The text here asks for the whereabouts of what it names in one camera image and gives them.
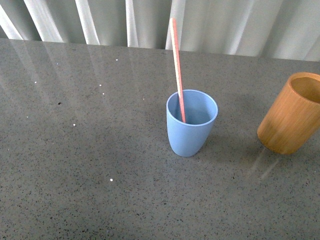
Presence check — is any light blue plastic cup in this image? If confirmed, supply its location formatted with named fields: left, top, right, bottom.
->
left=166, top=89, right=219, bottom=157

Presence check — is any pink chopstick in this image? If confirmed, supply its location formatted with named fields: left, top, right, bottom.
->
left=169, top=17, right=186, bottom=123

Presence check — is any bamboo wooden chopstick holder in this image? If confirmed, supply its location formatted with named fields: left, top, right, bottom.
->
left=257, top=72, right=320, bottom=154

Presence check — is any white pleated curtain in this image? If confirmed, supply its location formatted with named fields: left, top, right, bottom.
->
left=0, top=0, right=320, bottom=61

